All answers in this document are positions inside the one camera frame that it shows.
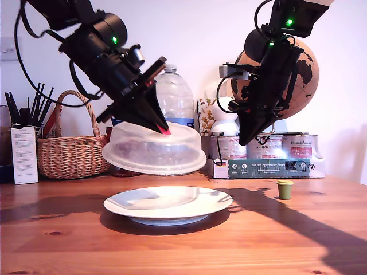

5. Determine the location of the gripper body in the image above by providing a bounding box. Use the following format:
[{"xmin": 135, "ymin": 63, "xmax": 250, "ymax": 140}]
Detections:
[
  {"xmin": 84, "ymin": 54, "xmax": 167, "ymax": 124},
  {"xmin": 228, "ymin": 73, "xmax": 290, "ymax": 115}
]

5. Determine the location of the clear plastic dome cover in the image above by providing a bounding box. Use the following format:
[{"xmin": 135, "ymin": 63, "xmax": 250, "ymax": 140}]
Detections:
[{"xmin": 102, "ymin": 121, "xmax": 207, "ymax": 176}]

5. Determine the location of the green coffee capsule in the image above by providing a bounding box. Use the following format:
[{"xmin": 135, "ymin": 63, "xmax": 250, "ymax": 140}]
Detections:
[{"xmin": 276, "ymin": 179, "xmax": 294, "ymax": 201}]

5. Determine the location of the white ceramic plate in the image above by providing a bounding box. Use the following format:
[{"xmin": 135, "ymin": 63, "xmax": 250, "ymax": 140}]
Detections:
[{"xmin": 103, "ymin": 186, "xmax": 233, "ymax": 226}]

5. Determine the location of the large clear water bottle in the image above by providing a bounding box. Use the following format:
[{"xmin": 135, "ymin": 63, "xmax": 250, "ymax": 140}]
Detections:
[{"xmin": 156, "ymin": 64, "xmax": 196, "ymax": 128}]

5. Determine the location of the paint can with red label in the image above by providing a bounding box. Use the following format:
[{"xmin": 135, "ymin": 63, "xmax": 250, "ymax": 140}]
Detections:
[{"xmin": 219, "ymin": 136, "xmax": 248, "ymax": 160}]

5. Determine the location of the metal globe stand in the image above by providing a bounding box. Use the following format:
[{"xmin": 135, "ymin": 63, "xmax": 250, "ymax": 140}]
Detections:
[{"xmin": 237, "ymin": 119, "xmax": 310, "ymax": 138}]

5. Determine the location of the cork globe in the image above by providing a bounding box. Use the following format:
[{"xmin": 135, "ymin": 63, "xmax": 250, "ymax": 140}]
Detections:
[{"xmin": 231, "ymin": 38, "xmax": 319, "ymax": 121}]

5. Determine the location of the leaf print tissue box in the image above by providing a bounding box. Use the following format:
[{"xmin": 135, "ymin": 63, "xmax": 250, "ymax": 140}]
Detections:
[{"xmin": 197, "ymin": 98, "xmax": 217, "ymax": 137}]

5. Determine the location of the white tissue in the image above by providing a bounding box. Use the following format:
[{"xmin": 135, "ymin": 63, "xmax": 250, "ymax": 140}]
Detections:
[{"xmin": 204, "ymin": 80, "xmax": 227, "ymax": 100}]

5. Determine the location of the cardboard tray with green label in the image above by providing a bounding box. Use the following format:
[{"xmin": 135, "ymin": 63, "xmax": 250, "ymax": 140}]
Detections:
[{"xmin": 210, "ymin": 136, "xmax": 326, "ymax": 180}]

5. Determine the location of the red glass goblet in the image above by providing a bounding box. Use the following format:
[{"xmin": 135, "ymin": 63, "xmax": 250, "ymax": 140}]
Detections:
[{"xmin": 105, "ymin": 127, "xmax": 143, "ymax": 178}]

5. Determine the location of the black chopstick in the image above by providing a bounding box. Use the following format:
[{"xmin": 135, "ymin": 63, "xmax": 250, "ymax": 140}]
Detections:
[
  {"xmin": 34, "ymin": 84, "xmax": 46, "ymax": 127},
  {"xmin": 30, "ymin": 84, "xmax": 42, "ymax": 127},
  {"xmin": 9, "ymin": 91, "xmax": 22, "ymax": 126},
  {"xmin": 38, "ymin": 88, "xmax": 55, "ymax": 127},
  {"xmin": 5, "ymin": 92, "xmax": 18, "ymax": 127}
]

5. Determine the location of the white printed carton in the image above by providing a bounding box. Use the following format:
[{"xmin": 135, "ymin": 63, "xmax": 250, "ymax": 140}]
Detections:
[{"xmin": 10, "ymin": 127, "xmax": 39, "ymax": 186}]

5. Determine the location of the dark brown jar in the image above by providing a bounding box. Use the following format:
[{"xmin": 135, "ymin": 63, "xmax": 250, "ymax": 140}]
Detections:
[{"xmin": 0, "ymin": 104, "xmax": 13, "ymax": 167}]

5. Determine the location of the dark blue flat object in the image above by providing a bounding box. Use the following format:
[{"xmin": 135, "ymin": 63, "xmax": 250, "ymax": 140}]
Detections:
[{"xmin": 0, "ymin": 165, "xmax": 15, "ymax": 184}]

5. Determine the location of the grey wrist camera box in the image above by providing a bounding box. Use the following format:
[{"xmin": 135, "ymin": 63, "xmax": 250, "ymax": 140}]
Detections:
[
  {"xmin": 218, "ymin": 61, "xmax": 260, "ymax": 83},
  {"xmin": 123, "ymin": 43, "xmax": 146, "ymax": 68}
]

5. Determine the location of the thick black cable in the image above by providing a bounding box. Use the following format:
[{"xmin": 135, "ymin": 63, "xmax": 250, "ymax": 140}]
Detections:
[{"xmin": 279, "ymin": 42, "xmax": 299, "ymax": 111}]

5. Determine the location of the thin black power cable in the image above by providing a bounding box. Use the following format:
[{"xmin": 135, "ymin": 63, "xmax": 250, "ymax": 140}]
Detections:
[{"xmin": 206, "ymin": 133, "xmax": 227, "ymax": 168}]

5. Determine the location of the thin black camera cable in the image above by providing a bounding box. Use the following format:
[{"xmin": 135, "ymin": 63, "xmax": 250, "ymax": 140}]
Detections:
[{"xmin": 216, "ymin": 71, "xmax": 243, "ymax": 115}]

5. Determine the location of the red handled tool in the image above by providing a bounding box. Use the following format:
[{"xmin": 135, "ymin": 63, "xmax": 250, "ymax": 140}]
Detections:
[{"xmin": 42, "ymin": 107, "xmax": 63, "ymax": 138}]

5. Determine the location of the wicker basket with handle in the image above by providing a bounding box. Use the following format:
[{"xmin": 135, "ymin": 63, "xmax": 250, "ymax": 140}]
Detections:
[{"xmin": 36, "ymin": 90, "xmax": 112, "ymax": 180}]

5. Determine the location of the white wall light switch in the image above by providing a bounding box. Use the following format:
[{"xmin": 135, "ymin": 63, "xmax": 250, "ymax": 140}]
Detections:
[{"xmin": 0, "ymin": 37, "xmax": 24, "ymax": 62}]

